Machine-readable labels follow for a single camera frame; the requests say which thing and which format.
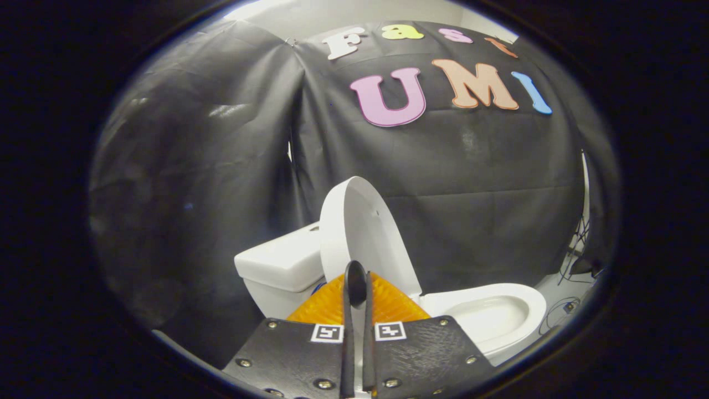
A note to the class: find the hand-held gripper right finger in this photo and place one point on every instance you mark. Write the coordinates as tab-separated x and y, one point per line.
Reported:
426	354

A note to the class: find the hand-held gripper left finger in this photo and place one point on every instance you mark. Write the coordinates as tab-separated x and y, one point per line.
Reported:
299	354

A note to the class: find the black round lid pull tab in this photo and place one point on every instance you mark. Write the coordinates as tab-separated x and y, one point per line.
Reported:
356	282

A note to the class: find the white toilet lid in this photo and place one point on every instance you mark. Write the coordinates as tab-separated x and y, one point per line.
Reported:
360	221

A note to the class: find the white ceramic toilet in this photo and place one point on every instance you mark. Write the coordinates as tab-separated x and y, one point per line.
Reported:
271	299

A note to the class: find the white toilet tank cover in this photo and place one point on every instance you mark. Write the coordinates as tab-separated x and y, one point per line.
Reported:
277	260

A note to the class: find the white toilet seat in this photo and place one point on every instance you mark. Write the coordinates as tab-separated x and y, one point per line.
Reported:
534	310

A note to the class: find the black backdrop cloth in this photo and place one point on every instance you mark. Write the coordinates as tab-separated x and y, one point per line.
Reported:
604	210
194	166
471	166

